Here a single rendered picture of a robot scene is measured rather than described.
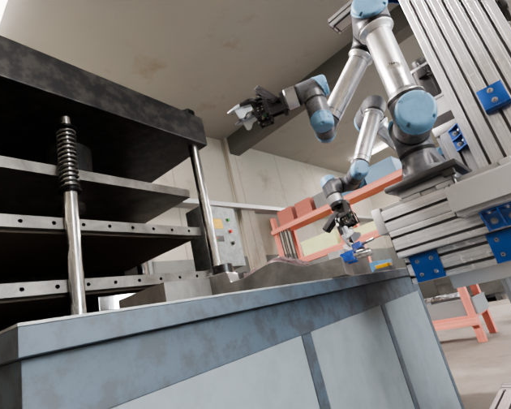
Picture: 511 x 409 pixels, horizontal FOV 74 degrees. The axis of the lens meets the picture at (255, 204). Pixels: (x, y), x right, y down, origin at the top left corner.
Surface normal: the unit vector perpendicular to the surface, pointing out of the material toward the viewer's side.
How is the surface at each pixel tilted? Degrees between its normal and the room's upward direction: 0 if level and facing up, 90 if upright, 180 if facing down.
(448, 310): 90
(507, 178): 90
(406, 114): 97
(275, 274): 90
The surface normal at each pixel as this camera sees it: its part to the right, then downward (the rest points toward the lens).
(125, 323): 0.76, -0.36
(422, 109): -0.29, -0.10
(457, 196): -0.69, -0.07
